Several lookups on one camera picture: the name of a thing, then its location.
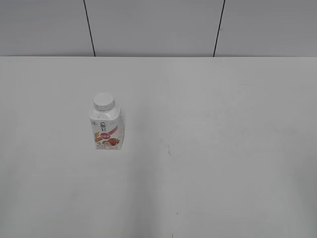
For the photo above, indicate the white yili changqing yogurt bottle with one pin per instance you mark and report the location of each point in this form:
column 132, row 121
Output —
column 107, row 128

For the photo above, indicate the white plastic bottle cap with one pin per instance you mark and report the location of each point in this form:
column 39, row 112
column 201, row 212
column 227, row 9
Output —
column 104, row 101

